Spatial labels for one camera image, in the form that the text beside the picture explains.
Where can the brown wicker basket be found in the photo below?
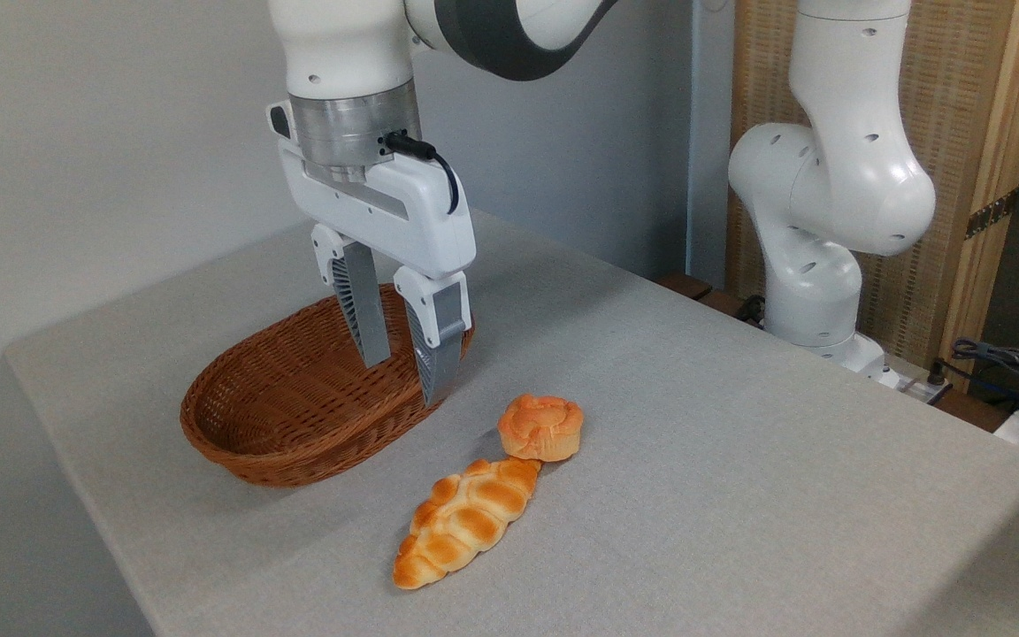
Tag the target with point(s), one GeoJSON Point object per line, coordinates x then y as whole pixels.
{"type": "Point", "coordinates": [297, 398]}

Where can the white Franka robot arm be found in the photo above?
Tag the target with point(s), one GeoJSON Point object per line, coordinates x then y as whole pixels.
{"type": "Point", "coordinates": [837, 177]}

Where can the grey tablecloth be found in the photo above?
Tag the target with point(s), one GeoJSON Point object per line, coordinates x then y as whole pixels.
{"type": "Point", "coordinates": [695, 495]}

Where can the round flower-shaped bread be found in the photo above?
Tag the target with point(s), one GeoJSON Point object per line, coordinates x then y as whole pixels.
{"type": "Point", "coordinates": [540, 426]}

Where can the brown wooden ledge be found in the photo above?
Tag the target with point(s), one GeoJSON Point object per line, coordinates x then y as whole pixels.
{"type": "Point", "coordinates": [704, 294]}

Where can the long braided bread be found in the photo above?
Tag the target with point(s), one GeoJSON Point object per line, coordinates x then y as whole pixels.
{"type": "Point", "coordinates": [465, 522]}

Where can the wooden rattan folding screen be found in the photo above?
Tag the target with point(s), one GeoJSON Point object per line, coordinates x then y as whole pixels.
{"type": "Point", "coordinates": [943, 106]}

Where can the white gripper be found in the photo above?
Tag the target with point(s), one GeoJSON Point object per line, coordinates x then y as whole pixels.
{"type": "Point", "coordinates": [403, 217]}

